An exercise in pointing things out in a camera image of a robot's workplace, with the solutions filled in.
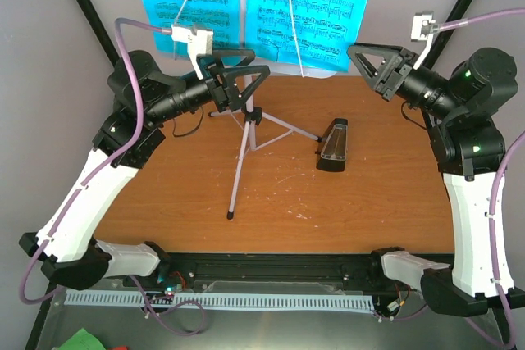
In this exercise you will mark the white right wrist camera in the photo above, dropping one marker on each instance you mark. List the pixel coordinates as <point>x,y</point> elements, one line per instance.
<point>423,30</point>

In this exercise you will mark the black metronome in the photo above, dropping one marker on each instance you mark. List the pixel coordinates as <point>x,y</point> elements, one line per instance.
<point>332,148</point>

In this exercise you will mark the white tripod music stand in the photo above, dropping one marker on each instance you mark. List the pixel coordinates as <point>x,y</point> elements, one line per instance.
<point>169,97</point>

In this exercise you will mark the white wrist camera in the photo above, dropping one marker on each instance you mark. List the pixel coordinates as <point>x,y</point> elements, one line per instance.
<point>199,43</point>
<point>423,30</point>

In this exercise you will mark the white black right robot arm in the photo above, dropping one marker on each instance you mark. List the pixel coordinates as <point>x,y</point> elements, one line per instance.
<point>471,156</point>

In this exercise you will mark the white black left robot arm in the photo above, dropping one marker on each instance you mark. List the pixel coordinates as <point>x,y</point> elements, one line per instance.
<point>71,256</point>

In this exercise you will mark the green paper sheet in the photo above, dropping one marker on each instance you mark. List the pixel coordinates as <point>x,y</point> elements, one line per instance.
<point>81,340</point>

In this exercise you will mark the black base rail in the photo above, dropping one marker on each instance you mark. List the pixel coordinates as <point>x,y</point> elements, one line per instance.
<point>348,272</point>

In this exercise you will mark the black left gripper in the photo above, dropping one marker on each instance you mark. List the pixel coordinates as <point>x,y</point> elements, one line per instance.
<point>227,94</point>

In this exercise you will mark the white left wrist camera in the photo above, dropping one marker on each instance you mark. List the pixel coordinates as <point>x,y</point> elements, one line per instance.
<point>199,43</point>

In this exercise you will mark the light blue cable duct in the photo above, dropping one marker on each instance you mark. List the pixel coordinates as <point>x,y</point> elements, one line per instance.
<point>224,301</point>

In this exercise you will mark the black right frame post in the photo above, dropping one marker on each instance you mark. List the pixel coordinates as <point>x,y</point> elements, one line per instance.
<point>458,11</point>

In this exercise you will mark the black aluminium frame post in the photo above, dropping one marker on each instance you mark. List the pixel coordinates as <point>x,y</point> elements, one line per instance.
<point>99,30</point>

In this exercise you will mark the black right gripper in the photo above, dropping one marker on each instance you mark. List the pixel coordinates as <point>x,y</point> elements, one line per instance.
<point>391,55</point>

